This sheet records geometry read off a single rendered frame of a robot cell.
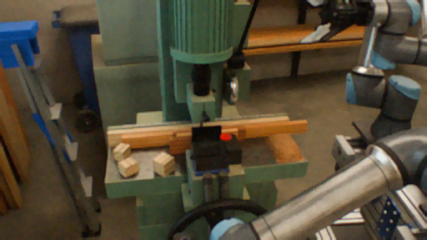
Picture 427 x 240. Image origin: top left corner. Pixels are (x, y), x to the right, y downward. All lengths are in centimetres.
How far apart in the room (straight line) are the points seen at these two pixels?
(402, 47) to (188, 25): 58
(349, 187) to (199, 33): 51
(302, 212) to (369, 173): 14
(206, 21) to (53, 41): 254
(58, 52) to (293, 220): 294
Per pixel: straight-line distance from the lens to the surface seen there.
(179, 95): 112
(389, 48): 105
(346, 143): 144
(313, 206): 62
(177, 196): 103
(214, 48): 90
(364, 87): 135
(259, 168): 102
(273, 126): 115
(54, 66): 338
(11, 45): 155
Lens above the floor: 152
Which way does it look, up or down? 30 degrees down
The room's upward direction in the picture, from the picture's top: 1 degrees clockwise
